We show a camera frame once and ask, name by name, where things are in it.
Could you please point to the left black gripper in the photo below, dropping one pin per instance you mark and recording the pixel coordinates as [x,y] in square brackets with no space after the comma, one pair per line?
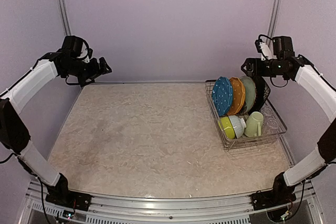
[95,71]

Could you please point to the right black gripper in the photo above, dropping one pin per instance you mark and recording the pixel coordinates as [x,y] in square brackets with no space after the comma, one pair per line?
[251,62]

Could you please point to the light green floral plate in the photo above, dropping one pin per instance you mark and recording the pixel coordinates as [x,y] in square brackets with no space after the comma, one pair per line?
[250,94]

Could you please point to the orange polka dot plate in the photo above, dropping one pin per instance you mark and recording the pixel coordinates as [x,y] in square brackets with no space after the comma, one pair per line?
[239,95]

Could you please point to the black square floral plate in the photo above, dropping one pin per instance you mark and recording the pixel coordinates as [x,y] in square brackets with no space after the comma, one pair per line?
[262,93]

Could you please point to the blue polka dot plate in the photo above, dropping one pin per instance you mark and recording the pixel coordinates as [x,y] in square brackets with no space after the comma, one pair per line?
[222,95]

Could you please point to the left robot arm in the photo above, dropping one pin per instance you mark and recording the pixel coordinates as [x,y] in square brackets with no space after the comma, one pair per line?
[74,62]

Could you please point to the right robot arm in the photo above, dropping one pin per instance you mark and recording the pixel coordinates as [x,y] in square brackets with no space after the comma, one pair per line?
[278,58]

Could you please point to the clear glass far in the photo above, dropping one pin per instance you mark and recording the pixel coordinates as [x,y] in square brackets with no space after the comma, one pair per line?
[267,111]

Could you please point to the clear glass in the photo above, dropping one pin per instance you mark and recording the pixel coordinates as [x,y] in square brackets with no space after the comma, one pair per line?
[267,111]
[270,126]

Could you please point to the white patterned bowl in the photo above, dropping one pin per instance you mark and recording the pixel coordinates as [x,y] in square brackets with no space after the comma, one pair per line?
[238,125]

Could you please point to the pale green mug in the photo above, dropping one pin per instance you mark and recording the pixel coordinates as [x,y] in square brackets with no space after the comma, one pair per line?
[254,124]

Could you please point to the yellow-green bowl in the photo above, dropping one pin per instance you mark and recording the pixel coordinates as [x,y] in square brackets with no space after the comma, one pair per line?
[226,126]

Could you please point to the clear glass near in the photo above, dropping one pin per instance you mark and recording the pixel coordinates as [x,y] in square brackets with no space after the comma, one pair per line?
[270,126]

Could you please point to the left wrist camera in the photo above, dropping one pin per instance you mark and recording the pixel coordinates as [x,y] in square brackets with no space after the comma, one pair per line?
[86,55]

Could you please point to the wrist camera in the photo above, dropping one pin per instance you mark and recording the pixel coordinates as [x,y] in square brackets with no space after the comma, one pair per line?
[86,55]
[263,48]

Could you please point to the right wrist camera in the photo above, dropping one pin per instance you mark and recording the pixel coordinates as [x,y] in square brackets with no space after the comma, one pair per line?
[263,48]

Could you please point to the metal wire dish rack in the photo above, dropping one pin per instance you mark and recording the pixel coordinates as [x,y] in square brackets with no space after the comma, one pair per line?
[244,141]

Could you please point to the right vertical aluminium post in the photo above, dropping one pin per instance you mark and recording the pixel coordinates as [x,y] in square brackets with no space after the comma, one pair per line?
[273,17]

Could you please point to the vertical aluminium post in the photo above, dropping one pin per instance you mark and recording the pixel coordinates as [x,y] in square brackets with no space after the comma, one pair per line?
[273,17]
[64,17]

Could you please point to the left vertical aluminium post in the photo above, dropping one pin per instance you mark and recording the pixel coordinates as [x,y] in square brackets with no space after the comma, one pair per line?
[64,17]

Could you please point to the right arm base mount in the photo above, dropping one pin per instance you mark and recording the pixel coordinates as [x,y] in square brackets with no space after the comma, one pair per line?
[267,199]

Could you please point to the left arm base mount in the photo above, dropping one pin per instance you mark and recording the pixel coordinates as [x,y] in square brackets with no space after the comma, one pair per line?
[75,200]

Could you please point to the aluminium front frame rail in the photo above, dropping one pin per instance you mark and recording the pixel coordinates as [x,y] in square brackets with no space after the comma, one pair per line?
[236,208]

